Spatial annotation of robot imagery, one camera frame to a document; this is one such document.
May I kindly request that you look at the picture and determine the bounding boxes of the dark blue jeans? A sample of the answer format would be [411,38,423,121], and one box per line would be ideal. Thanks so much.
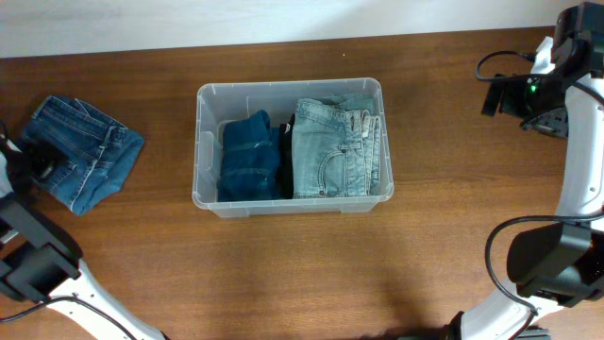
[17,95,143,215]

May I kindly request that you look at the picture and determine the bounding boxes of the large black garment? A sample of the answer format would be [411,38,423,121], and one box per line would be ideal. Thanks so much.
[277,114,295,199]

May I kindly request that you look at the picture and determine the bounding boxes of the teal blue garment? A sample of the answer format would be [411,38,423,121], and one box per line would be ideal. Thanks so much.
[217,110,280,202]

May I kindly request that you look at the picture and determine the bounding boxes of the clear plastic storage container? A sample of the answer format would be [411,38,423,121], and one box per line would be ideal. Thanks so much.
[192,77,394,218]

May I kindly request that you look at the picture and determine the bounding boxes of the light blue jeans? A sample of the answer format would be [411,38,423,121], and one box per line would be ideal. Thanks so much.
[292,94,381,198]

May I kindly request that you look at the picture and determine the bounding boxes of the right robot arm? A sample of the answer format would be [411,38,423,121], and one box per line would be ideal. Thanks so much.
[441,2,603,339]

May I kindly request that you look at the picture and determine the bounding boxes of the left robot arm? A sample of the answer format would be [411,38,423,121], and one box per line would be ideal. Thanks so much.
[1,125,167,340]

